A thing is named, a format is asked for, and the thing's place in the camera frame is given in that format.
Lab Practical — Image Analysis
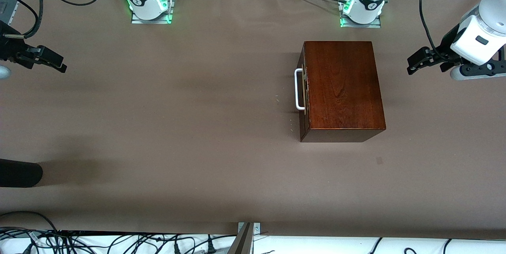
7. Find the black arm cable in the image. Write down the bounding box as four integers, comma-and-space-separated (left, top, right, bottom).
419, 0, 449, 59
0, 0, 102, 39

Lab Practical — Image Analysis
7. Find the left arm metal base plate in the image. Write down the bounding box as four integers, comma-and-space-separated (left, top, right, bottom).
339, 0, 382, 29

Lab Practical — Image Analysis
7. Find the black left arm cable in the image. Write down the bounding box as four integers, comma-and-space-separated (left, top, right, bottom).
419, 0, 449, 59

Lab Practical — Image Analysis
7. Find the dark metal beam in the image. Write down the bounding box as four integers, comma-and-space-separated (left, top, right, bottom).
227, 223, 254, 254

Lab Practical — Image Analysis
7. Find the dark brown wooden cabinet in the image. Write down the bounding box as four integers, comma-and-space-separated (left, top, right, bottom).
299, 41, 387, 143

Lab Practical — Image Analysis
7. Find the black looped floor cable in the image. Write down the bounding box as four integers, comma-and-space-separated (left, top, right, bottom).
0, 211, 60, 234

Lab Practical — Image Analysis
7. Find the black floor cable with plug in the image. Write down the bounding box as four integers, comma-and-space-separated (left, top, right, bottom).
174, 234, 224, 254

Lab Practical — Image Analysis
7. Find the light wood drawer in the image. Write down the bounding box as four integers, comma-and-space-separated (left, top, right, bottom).
299, 42, 311, 142

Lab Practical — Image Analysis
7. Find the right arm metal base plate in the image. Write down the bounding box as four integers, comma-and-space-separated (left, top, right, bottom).
131, 0, 176, 25

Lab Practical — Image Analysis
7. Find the white metal drawer handle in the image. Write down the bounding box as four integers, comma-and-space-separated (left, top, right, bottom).
295, 68, 306, 111

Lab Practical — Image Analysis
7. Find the silver metal bracket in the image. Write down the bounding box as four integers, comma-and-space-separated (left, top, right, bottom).
237, 222, 261, 235

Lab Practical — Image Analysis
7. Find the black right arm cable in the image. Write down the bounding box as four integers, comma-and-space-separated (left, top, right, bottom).
0, 0, 102, 39

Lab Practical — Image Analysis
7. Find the black ribbed cylinder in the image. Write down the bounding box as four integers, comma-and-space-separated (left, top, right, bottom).
0, 159, 43, 188

